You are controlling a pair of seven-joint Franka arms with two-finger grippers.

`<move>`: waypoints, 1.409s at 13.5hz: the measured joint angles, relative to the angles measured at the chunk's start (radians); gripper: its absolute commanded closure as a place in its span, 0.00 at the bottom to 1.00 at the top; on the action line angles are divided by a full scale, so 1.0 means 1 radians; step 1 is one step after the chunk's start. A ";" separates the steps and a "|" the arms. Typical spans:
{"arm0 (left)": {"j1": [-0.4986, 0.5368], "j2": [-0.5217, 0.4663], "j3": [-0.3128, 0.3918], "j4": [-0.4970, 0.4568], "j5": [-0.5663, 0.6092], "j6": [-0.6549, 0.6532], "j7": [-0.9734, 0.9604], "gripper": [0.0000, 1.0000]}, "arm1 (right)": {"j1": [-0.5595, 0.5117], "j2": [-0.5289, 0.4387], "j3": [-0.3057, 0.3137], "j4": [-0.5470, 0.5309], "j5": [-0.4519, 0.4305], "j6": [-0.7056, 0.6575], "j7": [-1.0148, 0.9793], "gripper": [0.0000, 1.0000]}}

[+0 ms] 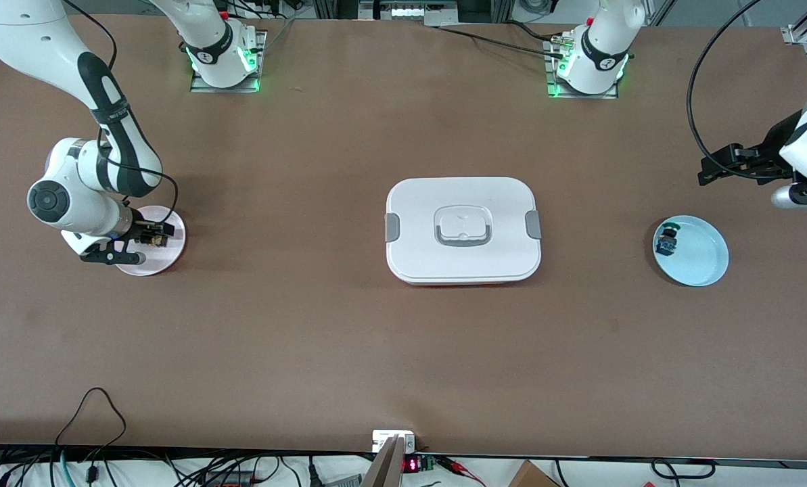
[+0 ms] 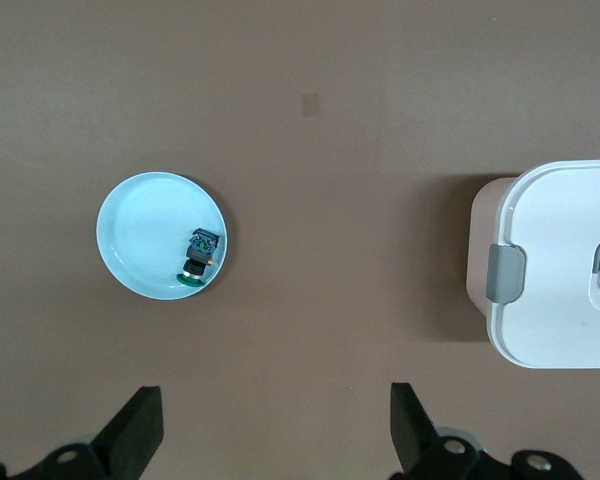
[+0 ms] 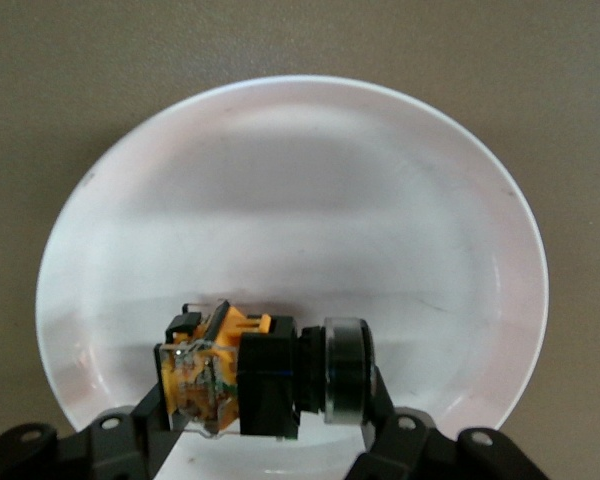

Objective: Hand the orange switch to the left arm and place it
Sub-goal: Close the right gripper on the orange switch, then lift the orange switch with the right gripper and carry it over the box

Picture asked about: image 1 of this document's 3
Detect thin black looped cable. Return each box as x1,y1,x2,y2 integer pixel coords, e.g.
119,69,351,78
55,387,128,467

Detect white power strip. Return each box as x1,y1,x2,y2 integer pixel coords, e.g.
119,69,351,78
359,0,458,26

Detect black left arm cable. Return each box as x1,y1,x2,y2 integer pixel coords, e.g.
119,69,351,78
687,0,803,180

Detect light blue round plate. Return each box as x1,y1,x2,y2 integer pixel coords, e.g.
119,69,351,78
652,215,730,287

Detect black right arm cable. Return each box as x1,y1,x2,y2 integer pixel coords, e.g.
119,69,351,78
62,0,181,227

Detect aluminium profile bar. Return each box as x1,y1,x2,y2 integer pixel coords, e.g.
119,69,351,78
361,436,405,487

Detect pink round plate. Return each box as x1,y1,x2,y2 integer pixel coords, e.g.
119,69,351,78
114,205,187,277

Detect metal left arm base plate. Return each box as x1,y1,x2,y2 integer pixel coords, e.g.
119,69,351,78
545,34,620,100

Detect small white mounting block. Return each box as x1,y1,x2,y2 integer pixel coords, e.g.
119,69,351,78
372,430,416,453

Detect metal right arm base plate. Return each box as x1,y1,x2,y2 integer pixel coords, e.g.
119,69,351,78
190,30,267,93

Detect white lunch box grey clips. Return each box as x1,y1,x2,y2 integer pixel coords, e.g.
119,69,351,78
384,177,543,286

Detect black cable to arm base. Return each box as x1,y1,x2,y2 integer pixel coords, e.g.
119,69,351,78
436,20,570,60

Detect brown cardboard piece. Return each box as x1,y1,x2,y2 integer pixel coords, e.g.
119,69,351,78
508,460,561,487

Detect red and black clip leads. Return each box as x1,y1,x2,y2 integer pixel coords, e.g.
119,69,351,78
438,455,488,486

